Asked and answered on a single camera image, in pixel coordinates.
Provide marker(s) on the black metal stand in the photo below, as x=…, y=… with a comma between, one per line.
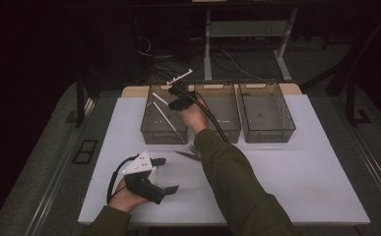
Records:
x=351, y=101

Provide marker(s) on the person's left hand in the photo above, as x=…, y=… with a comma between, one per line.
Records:
x=124, y=200

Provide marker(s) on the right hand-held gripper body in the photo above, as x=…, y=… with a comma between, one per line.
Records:
x=186, y=98

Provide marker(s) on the person's right hand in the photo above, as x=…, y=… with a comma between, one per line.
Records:
x=196, y=119

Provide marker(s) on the white table mat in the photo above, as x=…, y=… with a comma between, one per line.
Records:
x=293, y=183

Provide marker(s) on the white chopstick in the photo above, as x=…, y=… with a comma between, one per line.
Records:
x=160, y=98
x=165, y=116

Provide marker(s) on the translucent brown storage bin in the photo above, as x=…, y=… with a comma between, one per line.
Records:
x=225, y=111
x=158, y=121
x=263, y=113

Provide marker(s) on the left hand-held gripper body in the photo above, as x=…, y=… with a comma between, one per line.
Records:
x=143, y=188

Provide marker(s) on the white metal desk frame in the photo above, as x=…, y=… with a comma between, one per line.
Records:
x=207, y=49

